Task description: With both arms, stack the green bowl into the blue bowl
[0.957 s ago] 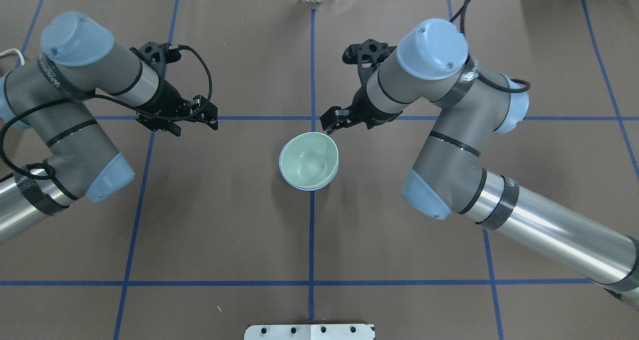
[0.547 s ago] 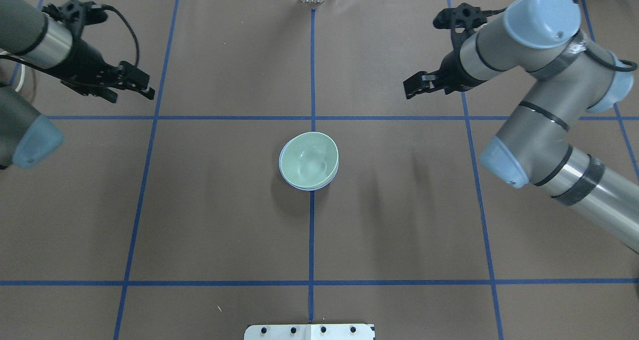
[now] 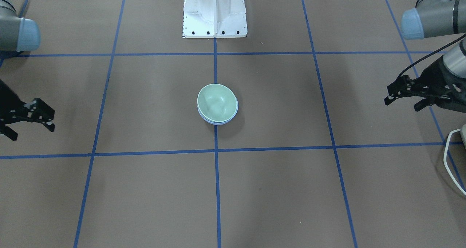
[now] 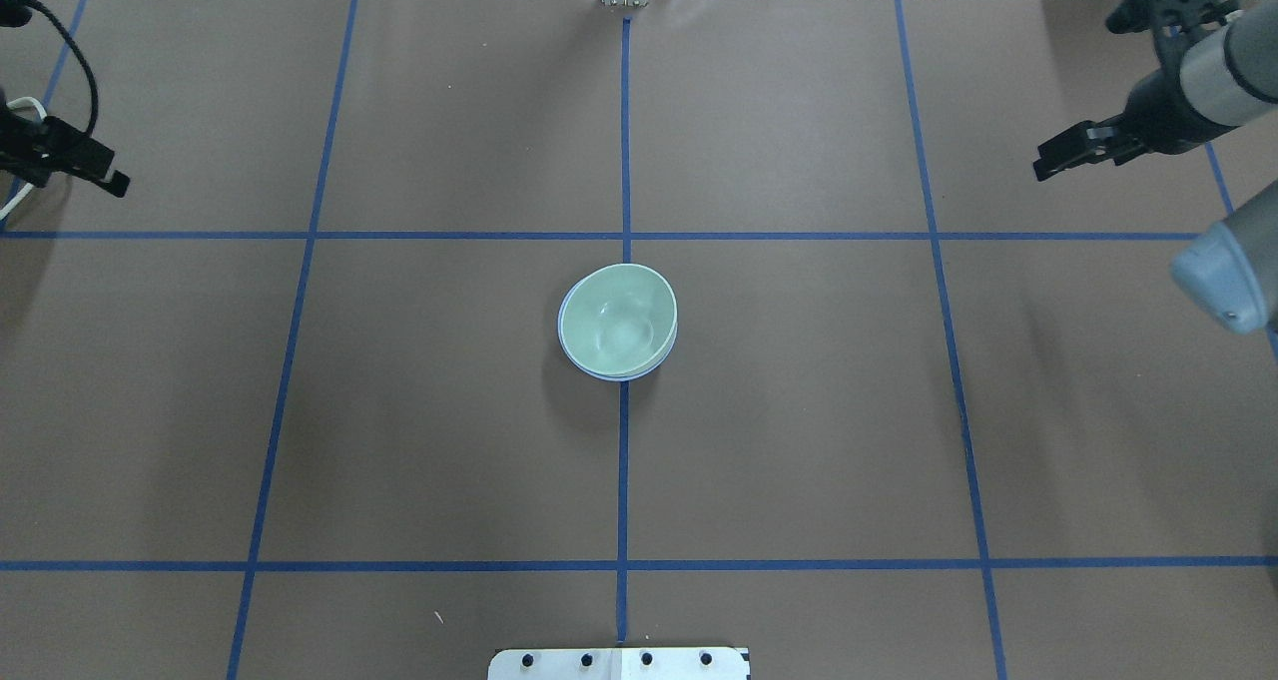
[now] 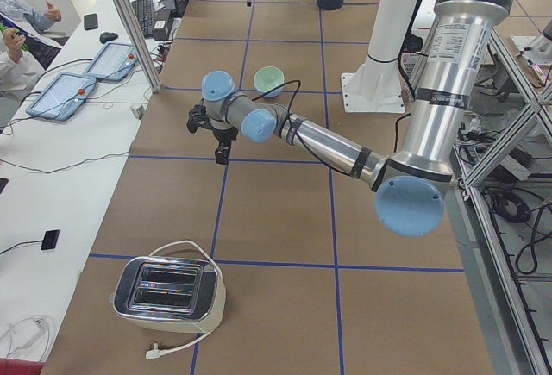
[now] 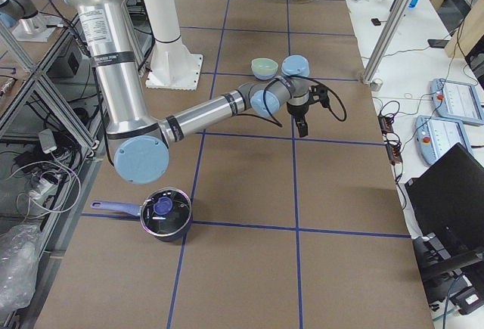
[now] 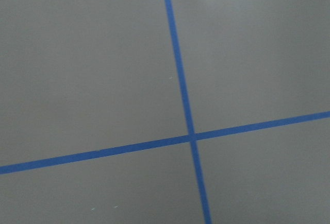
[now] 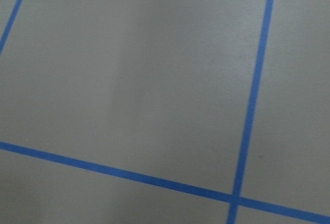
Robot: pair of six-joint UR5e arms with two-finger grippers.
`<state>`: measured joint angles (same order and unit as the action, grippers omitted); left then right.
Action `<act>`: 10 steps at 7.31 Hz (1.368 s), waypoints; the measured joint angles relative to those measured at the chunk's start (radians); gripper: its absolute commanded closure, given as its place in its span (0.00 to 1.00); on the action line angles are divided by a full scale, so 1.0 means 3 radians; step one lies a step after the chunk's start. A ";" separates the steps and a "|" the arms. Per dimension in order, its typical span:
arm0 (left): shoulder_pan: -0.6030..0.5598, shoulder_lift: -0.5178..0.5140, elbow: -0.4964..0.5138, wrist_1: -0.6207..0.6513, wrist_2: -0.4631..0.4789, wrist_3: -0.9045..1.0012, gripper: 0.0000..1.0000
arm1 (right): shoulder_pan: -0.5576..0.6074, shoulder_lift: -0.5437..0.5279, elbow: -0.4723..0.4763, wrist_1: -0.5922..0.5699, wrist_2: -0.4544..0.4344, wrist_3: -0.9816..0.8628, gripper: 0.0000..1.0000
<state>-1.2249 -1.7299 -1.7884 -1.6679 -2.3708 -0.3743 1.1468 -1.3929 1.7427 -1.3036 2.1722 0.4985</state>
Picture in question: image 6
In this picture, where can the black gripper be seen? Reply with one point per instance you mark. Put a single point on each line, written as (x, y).
(296, 110)

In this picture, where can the green bowl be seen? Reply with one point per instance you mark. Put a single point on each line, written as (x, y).
(264, 63)

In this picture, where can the blue bowl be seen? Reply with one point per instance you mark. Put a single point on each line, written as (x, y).
(264, 74)

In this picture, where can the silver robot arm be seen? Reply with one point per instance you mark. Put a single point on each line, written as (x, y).
(139, 143)

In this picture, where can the orange black usb hub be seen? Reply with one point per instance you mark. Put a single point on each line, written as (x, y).
(391, 139)

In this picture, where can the near blue teach pendant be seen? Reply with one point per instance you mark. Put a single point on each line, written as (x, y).
(435, 136)

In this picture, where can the blue teach pendant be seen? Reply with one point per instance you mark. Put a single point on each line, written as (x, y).
(435, 136)
(457, 100)

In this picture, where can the far blue teach pendant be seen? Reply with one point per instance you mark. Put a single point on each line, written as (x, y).
(457, 100)

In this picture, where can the black laptop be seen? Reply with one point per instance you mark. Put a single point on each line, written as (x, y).
(447, 199)

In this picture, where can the clear plastic bag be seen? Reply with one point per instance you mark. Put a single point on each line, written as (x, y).
(19, 267)

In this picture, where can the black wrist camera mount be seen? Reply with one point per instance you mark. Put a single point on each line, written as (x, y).
(319, 94)

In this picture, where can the aluminium frame post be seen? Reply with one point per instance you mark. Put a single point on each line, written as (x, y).
(393, 20)

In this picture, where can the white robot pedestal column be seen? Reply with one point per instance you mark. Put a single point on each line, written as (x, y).
(172, 66)

